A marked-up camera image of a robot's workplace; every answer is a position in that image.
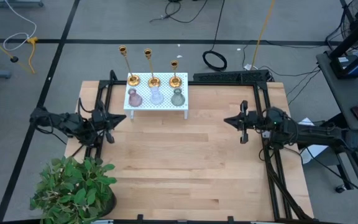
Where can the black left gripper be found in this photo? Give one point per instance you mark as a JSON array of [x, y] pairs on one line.
[[99, 119]]

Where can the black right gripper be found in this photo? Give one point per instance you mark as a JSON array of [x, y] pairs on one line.
[[244, 137]]

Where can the pink ribbed glass candle holder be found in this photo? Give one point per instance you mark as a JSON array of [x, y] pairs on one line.
[[135, 100]]

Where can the tall gold candlestick holder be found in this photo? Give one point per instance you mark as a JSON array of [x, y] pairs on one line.
[[133, 81]]

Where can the clear ribbed glass candle holder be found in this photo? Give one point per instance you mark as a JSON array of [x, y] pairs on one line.
[[156, 98]]

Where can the medium gold candlestick holder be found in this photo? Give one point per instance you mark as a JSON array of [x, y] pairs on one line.
[[154, 82]]

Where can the green ribbed glass candle holder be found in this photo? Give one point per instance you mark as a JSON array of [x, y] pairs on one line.
[[177, 99]]

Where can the short gold candlestick holder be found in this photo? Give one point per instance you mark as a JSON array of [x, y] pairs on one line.
[[175, 82]]

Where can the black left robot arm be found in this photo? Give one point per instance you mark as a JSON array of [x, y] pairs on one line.
[[67, 123]]

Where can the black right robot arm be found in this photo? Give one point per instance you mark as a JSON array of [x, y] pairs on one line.
[[306, 135]]

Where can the white perforated metal shelf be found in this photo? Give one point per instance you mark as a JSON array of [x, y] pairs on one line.
[[166, 107]]

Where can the large green leafy plant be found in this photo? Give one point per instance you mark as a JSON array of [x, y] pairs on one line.
[[73, 186]]

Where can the white paper sheet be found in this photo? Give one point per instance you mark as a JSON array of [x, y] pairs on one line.
[[314, 152]]

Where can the black plant pot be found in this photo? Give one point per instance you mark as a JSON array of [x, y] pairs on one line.
[[112, 203]]

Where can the grey equipment cart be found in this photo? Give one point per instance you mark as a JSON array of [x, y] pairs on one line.
[[337, 93]]

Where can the black monitor stand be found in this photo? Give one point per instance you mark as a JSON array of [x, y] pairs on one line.
[[353, 34]]

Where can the black aluminium rig frame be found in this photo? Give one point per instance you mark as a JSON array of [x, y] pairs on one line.
[[259, 93]]

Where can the black table edge bracket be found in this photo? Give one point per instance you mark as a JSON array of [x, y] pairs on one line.
[[229, 218], [140, 217]]

